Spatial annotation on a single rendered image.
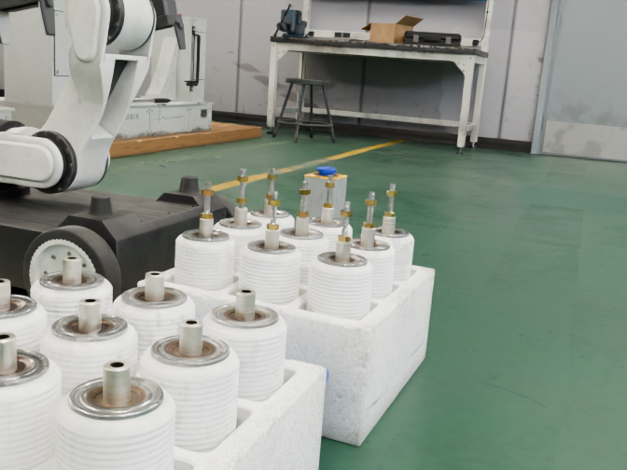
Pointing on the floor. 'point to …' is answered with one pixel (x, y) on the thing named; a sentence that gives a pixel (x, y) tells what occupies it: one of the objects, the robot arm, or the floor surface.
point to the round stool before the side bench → (310, 107)
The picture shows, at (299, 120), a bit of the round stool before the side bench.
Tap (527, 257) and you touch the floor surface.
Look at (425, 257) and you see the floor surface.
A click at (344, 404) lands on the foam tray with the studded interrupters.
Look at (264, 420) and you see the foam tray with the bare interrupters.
